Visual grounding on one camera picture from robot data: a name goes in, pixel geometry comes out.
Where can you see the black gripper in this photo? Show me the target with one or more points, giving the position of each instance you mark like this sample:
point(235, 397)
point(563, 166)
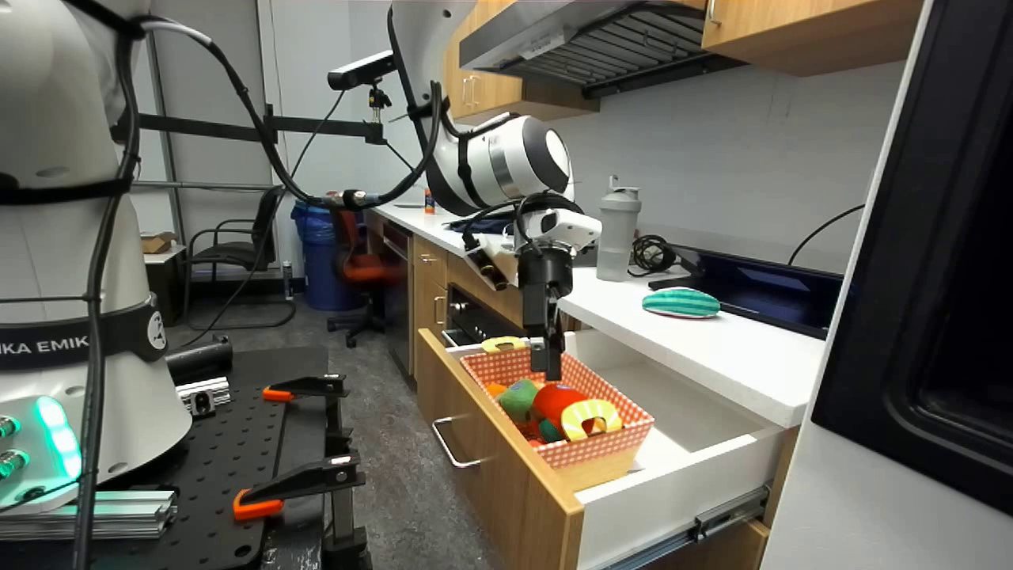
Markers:
point(544, 279)

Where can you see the watermelon slice plush toy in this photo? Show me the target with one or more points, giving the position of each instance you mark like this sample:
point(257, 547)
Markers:
point(683, 304)

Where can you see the wooden front white drawer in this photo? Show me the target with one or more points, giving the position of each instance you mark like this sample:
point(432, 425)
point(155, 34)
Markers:
point(496, 486)

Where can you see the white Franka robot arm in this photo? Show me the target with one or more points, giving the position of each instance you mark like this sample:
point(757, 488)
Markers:
point(64, 107)

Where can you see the green plush toy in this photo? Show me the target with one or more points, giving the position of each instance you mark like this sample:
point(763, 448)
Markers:
point(517, 400)

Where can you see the yellow plush toy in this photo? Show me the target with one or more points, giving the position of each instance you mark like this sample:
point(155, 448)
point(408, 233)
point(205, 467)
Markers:
point(591, 419)

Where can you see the orange patterned basket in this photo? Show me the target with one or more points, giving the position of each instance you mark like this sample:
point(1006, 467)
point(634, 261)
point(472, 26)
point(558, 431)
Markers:
point(591, 462)

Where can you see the wooden base cabinets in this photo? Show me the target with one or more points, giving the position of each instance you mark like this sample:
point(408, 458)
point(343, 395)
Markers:
point(427, 304)

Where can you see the grey shaker bottle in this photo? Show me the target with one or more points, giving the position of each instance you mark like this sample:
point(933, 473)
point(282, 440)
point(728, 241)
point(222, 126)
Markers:
point(618, 238)

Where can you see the red office chair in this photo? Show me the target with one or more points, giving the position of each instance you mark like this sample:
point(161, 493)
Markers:
point(348, 263)

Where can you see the wooden upper cabinet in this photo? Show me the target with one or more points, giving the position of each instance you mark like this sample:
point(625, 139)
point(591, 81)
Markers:
point(801, 26)
point(475, 85)

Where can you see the steel range hood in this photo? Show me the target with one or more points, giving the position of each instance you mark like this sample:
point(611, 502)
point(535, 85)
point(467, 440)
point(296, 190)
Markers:
point(620, 49)

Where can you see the black metal chair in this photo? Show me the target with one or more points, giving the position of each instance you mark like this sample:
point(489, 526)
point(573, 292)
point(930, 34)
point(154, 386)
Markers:
point(263, 217)

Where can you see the small white device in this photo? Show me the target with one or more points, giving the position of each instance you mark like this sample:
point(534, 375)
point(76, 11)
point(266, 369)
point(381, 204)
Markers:
point(207, 397)

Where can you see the small black device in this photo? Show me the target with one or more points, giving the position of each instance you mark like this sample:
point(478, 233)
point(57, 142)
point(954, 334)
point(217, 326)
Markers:
point(202, 363)

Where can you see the black perforated mounting table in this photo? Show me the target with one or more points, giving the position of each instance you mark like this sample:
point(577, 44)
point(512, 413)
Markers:
point(209, 463)

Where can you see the grey metal pole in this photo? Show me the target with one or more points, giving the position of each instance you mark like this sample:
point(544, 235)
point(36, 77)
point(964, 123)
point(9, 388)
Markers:
point(167, 168)

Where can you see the aluminium extrusion bar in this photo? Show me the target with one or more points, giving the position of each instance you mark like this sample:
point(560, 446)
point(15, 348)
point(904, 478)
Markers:
point(106, 513)

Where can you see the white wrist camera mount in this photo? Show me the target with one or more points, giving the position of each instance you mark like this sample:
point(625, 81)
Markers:
point(571, 225)

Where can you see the black stereo camera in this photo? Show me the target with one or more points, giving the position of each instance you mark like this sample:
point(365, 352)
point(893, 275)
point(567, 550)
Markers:
point(359, 70)

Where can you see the glossy black wall oven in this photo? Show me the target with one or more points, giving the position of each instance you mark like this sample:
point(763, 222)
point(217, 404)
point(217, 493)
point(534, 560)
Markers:
point(930, 263)

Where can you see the black camera boom stand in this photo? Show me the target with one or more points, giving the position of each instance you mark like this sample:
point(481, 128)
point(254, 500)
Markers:
point(209, 128)

